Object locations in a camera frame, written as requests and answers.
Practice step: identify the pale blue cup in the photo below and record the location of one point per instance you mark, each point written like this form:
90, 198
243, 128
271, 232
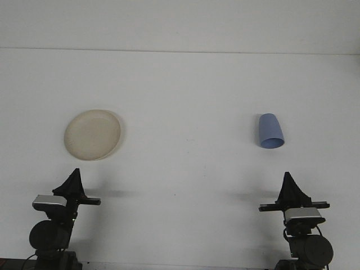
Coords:
270, 129

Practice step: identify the pale round plate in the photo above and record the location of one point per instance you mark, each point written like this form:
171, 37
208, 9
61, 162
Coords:
92, 135

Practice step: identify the dark base platform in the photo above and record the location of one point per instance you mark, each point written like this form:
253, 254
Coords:
11, 264

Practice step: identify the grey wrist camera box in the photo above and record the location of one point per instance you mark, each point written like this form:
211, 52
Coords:
302, 213
49, 200

